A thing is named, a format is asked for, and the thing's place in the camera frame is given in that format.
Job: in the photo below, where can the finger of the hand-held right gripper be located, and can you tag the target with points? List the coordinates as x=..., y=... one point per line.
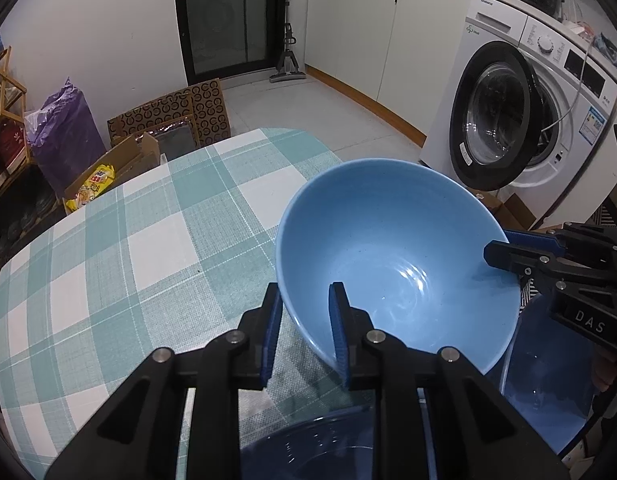
x=513, y=257
x=533, y=237

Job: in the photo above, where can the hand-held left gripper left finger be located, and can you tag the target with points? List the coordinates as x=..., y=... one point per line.
x=271, y=340

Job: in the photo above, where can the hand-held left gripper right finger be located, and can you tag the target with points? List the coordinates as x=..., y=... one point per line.
x=338, y=340

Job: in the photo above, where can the dark blue bowl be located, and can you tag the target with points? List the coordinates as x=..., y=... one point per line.
x=548, y=385
x=308, y=445

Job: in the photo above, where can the light blue bowl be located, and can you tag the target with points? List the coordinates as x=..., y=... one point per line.
x=388, y=240

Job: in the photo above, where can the person's right hand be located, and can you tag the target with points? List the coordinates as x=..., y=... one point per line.
x=602, y=372

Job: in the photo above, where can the brown cardboard box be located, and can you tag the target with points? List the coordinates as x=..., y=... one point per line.
x=518, y=212

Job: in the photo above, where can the teal checked tablecloth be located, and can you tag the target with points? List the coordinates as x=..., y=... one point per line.
x=113, y=285

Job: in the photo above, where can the grey plastic bag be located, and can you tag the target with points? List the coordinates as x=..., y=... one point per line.
x=608, y=52

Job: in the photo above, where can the white washing machine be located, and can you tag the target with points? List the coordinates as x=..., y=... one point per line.
x=503, y=25

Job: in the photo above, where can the open cardboard box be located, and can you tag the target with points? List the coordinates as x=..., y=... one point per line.
x=128, y=155

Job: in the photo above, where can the yellow snack packet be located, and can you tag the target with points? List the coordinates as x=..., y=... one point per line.
x=96, y=182

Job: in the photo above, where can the patterned cardboard sheet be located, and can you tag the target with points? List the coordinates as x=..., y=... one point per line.
x=148, y=110

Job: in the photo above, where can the white kitchen cabinet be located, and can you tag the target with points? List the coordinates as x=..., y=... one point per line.
x=358, y=30

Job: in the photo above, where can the upright vacuum cleaner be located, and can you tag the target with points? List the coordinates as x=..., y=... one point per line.
x=288, y=65

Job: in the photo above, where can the purple plastic bag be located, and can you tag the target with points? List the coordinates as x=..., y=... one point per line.
x=63, y=145

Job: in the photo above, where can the wooden shoe rack with shoes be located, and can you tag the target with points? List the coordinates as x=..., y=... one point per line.
x=6, y=147

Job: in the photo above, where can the black-framed glass door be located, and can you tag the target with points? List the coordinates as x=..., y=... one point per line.
x=228, y=15

